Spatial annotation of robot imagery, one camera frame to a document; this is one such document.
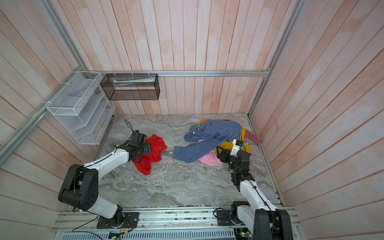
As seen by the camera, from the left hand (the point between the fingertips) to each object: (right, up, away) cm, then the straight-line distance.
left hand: (143, 150), depth 93 cm
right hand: (+48, +2, -7) cm, 48 cm away
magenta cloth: (+73, +9, +12) cm, 74 cm away
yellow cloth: (+40, +20, +25) cm, 51 cm away
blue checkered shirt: (+41, +10, +3) cm, 42 cm away
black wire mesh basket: (-12, +44, +11) cm, 47 cm away
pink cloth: (+43, -5, 0) cm, 43 cm away
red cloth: (+1, -7, -5) cm, 9 cm away
